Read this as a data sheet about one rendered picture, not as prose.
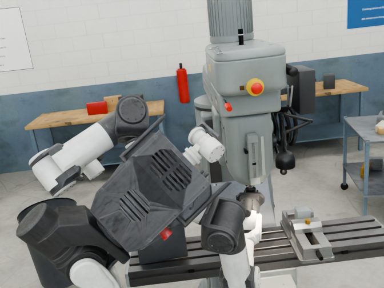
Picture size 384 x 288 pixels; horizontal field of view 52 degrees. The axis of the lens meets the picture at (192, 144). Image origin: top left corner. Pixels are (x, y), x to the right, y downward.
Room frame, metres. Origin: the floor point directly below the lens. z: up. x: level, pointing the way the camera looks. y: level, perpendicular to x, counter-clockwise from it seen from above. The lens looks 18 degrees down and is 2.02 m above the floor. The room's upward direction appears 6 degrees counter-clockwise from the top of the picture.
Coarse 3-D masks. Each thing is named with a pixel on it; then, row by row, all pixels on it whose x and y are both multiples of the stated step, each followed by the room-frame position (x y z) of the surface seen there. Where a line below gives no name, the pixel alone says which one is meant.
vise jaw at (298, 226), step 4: (292, 220) 1.56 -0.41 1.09; (296, 220) 1.56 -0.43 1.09; (300, 220) 1.55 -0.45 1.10; (304, 220) 1.55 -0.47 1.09; (312, 220) 1.54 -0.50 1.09; (316, 220) 1.53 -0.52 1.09; (292, 224) 1.54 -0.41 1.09; (296, 224) 1.52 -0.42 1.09; (300, 224) 1.52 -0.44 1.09; (304, 224) 1.52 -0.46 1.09; (308, 224) 1.52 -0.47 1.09; (312, 224) 1.52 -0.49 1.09; (316, 224) 1.51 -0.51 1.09; (320, 224) 1.51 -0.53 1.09; (292, 228) 1.54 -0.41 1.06; (296, 228) 1.51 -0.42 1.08; (300, 228) 1.51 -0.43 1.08; (304, 228) 1.50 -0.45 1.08; (308, 228) 1.50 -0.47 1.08; (312, 228) 1.50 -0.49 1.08; (316, 228) 1.50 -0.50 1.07; (320, 228) 1.50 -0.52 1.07; (296, 232) 1.50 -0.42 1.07; (300, 232) 1.50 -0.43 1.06; (304, 232) 1.50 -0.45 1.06; (308, 232) 1.50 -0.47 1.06
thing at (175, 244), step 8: (176, 232) 1.53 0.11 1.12; (184, 232) 1.53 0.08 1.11; (160, 240) 1.52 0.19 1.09; (168, 240) 1.52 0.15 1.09; (176, 240) 1.53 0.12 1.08; (184, 240) 1.53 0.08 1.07; (152, 248) 1.51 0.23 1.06; (160, 248) 1.52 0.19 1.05; (168, 248) 1.52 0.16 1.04; (176, 248) 1.53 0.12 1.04; (184, 248) 1.53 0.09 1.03; (144, 256) 1.51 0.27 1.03; (152, 256) 1.51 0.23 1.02; (160, 256) 1.52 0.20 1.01; (168, 256) 1.52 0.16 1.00; (176, 256) 1.52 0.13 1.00; (184, 256) 1.53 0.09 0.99
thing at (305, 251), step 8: (288, 216) 1.61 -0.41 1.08; (312, 216) 1.62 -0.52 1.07; (288, 224) 1.62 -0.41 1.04; (288, 232) 1.61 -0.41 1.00; (312, 232) 1.51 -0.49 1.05; (320, 232) 1.50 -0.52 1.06; (296, 240) 1.50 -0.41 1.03; (304, 240) 1.45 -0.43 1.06; (312, 240) 1.46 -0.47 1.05; (320, 240) 1.44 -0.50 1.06; (296, 248) 1.47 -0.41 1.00; (304, 248) 1.39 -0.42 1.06; (312, 248) 1.39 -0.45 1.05; (320, 248) 1.39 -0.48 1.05; (328, 248) 1.39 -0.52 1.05; (304, 256) 1.39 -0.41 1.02; (312, 256) 1.39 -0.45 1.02; (328, 256) 1.39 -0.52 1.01
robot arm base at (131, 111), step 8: (128, 96) 1.14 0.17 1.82; (136, 96) 1.14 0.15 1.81; (120, 104) 1.11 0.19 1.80; (128, 104) 1.12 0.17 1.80; (136, 104) 1.12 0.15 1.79; (144, 104) 1.13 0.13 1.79; (120, 112) 1.10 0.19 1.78; (128, 112) 1.11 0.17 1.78; (136, 112) 1.11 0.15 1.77; (144, 112) 1.12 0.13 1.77; (120, 120) 1.09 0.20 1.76; (128, 120) 1.09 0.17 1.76; (136, 120) 1.10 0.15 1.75; (144, 120) 1.11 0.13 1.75; (120, 128) 1.09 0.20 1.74; (128, 128) 1.09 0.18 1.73; (136, 128) 1.10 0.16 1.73; (144, 128) 1.10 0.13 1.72; (120, 136) 1.12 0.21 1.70; (128, 136) 1.12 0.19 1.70; (136, 136) 1.12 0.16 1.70
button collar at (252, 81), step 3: (255, 78) 1.35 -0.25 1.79; (249, 81) 1.35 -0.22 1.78; (252, 81) 1.34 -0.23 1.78; (255, 81) 1.34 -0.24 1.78; (258, 81) 1.34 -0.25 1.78; (261, 81) 1.35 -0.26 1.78; (249, 84) 1.34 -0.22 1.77; (252, 84) 1.34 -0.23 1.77; (261, 84) 1.35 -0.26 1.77; (246, 87) 1.36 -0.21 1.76; (249, 87) 1.34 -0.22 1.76; (249, 90) 1.34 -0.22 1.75; (249, 93) 1.35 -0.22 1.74; (252, 93) 1.34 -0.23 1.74
